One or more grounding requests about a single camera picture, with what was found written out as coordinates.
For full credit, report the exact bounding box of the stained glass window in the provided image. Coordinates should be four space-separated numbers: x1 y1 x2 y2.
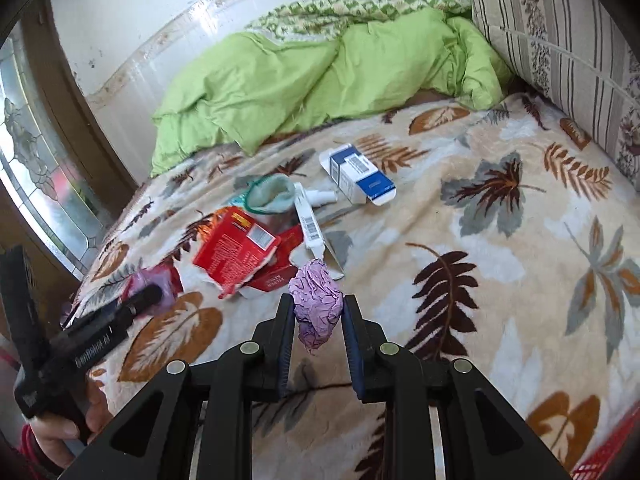
0 25 108 276

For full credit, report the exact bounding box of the striped floral cushion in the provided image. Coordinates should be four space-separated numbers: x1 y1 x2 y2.
470 0 640 191

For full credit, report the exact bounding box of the person's left forearm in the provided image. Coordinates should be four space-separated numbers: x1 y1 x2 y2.
0 422 63 480

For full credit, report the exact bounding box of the green patterned quilt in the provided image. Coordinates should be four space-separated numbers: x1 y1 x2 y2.
245 0 473 43

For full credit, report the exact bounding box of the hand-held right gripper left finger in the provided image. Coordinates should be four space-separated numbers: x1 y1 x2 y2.
59 292 297 480

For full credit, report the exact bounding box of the long white box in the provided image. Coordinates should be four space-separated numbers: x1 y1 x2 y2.
294 182 347 281

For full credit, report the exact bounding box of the person's left hand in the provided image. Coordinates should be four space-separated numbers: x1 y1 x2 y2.
30 380 113 471

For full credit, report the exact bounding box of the green duvet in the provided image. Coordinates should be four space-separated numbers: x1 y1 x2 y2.
150 7 516 178

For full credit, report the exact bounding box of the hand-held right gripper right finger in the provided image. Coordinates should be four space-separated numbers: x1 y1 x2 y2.
342 295 576 480

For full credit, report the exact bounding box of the pink plastic wrapper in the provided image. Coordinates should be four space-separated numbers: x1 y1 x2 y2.
120 265 183 316

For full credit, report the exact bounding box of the blue and white box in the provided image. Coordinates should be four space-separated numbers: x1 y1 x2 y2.
319 143 397 207

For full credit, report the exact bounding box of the crumpled red cigarette pack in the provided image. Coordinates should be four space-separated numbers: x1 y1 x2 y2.
192 206 282 301

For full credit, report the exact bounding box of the white spray bottle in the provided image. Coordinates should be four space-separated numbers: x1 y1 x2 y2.
305 187 337 208

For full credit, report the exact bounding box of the wooden window frame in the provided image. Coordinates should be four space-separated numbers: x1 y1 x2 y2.
20 0 136 221

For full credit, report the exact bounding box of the red plastic basket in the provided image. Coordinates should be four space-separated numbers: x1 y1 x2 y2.
570 410 640 480

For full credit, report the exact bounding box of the leaf print blanket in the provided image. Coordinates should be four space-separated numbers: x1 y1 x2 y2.
65 92 640 480

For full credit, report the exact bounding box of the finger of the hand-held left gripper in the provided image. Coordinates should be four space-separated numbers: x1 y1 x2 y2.
0 245 51 376
60 284 165 376

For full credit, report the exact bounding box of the purple wrapper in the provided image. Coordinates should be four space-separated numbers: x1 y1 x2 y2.
288 257 345 356

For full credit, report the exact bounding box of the red cigarette pack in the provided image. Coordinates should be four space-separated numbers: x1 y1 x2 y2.
192 206 282 301
240 225 307 293

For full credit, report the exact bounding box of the teal tissue pack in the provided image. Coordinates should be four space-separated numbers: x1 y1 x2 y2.
232 174 297 216

